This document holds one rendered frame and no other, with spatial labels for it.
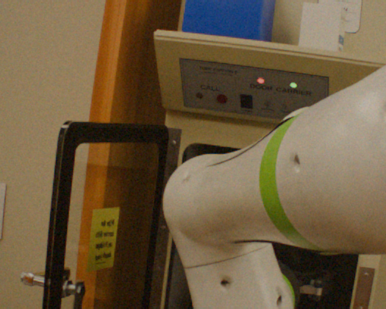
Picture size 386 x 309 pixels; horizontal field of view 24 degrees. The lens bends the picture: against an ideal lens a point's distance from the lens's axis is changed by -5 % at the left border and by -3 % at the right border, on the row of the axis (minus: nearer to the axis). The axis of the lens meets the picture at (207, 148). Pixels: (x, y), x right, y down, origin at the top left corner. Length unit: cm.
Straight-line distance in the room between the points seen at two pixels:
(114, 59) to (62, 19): 60
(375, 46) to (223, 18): 22
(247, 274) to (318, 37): 34
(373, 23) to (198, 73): 25
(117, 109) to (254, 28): 22
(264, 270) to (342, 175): 43
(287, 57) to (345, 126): 57
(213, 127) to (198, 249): 32
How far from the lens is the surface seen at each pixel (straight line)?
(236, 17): 116
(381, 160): 57
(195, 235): 97
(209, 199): 88
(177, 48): 118
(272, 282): 100
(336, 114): 60
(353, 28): 125
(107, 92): 122
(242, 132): 126
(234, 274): 98
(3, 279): 188
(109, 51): 122
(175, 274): 132
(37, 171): 182
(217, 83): 120
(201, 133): 127
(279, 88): 118
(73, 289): 104
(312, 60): 114
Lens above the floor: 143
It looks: 3 degrees down
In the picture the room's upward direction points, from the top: 7 degrees clockwise
